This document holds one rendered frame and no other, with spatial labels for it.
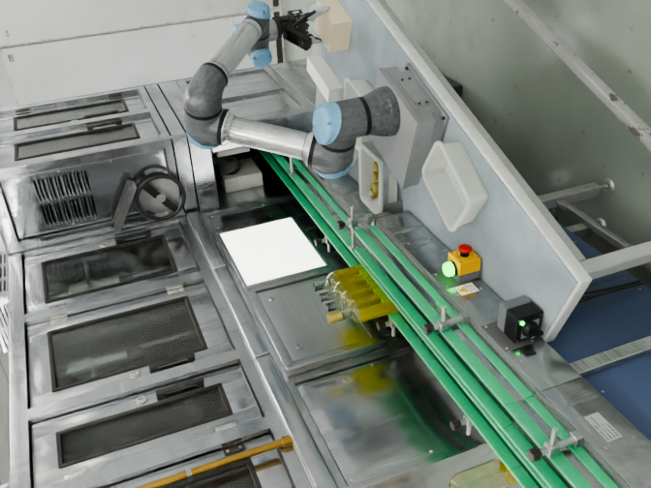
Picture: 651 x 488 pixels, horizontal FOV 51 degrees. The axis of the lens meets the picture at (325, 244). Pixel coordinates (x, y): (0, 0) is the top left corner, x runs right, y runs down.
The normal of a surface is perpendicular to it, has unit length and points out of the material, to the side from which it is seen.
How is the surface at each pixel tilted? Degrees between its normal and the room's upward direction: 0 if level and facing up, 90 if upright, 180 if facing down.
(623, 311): 90
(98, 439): 90
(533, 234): 0
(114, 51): 90
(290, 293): 90
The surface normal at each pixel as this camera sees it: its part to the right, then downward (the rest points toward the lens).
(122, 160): 0.37, 0.48
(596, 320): -0.04, -0.84
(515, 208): -0.93, 0.23
